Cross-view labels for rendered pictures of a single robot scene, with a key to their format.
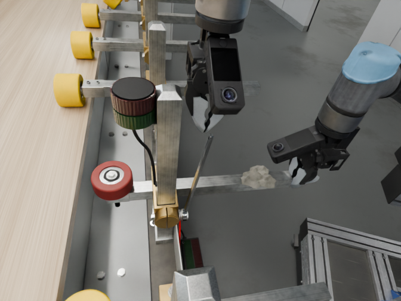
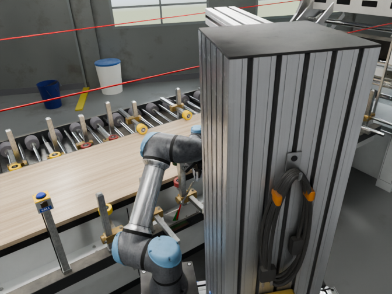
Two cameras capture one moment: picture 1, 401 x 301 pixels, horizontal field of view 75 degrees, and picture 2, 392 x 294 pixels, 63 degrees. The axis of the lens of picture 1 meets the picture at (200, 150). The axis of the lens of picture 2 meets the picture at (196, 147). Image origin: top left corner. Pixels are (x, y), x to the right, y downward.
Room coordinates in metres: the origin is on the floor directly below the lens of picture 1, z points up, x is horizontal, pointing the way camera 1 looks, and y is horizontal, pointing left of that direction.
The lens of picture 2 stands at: (-0.03, -1.52, 2.15)
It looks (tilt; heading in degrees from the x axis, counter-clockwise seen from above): 30 degrees down; 74
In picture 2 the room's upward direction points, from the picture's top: 2 degrees counter-clockwise
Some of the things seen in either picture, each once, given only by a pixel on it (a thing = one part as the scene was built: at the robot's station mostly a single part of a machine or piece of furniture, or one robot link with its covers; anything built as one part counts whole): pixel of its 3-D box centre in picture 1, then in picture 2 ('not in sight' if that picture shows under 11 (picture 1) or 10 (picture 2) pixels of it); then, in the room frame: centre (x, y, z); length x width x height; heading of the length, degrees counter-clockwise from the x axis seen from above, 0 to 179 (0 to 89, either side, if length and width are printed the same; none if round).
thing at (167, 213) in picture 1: (163, 194); (185, 196); (0.33, 0.07, 0.84); 0.14 x 0.06 x 0.05; 17
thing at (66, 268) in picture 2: not in sight; (56, 241); (-0.42, -0.16, 0.92); 0.05 x 0.05 x 0.45; 17
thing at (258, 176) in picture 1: (258, 174); not in sight; (0.41, -0.14, 0.87); 0.09 x 0.07 x 0.02; 107
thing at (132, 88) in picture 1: (138, 144); not in sight; (0.30, 0.10, 1.03); 0.06 x 0.06 x 0.22; 17
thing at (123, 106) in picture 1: (133, 95); not in sight; (0.30, 0.10, 1.12); 0.06 x 0.06 x 0.02
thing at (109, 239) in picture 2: not in sight; (112, 235); (-0.15, -0.08, 0.80); 0.14 x 0.06 x 0.05; 17
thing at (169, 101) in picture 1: (165, 190); (182, 192); (0.31, 0.06, 0.89); 0.04 x 0.04 x 0.48; 17
